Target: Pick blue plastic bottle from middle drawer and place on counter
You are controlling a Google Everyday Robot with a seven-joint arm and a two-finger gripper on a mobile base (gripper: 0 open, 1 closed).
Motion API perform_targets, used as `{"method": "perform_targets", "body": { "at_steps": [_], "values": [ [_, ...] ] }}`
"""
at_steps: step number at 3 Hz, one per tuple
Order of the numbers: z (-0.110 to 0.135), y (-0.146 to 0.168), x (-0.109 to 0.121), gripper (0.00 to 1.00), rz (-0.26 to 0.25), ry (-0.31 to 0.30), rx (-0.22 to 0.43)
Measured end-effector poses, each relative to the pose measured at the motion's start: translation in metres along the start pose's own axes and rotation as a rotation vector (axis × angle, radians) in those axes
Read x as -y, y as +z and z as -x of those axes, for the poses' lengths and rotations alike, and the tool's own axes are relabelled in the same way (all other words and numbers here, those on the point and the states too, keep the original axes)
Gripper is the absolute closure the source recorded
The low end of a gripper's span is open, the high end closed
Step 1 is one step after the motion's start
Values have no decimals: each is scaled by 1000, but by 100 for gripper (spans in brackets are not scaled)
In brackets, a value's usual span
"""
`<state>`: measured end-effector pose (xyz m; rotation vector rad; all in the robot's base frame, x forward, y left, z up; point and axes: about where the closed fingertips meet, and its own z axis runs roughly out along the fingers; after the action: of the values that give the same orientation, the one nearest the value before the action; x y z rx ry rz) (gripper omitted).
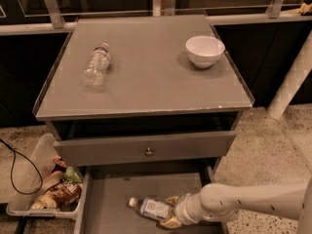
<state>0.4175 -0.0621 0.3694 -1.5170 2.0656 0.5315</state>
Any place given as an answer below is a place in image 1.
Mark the clear plastic bin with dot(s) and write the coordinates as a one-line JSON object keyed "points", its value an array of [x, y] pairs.
{"points": [[37, 176]]}

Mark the metal railing frame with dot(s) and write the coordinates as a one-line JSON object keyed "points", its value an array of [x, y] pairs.
{"points": [[24, 16]]}

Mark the red snack packet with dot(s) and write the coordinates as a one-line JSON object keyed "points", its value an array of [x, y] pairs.
{"points": [[59, 162]]}

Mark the upper grey drawer with knob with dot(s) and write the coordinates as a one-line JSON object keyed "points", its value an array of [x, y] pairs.
{"points": [[139, 149]]}

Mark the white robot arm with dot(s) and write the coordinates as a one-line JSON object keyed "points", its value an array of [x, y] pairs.
{"points": [[218, 202]]}

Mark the white ceramic bowl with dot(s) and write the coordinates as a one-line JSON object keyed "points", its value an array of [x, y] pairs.
{"points": [[204, 51]]}

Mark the green snack packet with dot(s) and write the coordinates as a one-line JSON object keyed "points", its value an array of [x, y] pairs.
{"points": [[71, 175]]}

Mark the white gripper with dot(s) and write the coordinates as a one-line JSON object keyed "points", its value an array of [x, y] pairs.
{"points": [[182, 210]]}

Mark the blue plastic bottle white cap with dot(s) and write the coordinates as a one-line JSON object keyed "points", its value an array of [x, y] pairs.
{"points": [[151, 208]]}

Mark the open middle grey drawer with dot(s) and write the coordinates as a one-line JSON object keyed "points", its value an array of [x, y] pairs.
{"points": [[104, 203]]}

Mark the grey drawer cabinet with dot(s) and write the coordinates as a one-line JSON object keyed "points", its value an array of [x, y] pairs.
{"points": [[150, 88]]}

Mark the clear crushed water bottle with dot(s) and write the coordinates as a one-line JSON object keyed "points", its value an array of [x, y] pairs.
{"points": [[97, 64]]}

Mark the brown snack bag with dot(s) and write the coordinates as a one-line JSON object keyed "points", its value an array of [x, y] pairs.
{"points": [[59, 196]]}

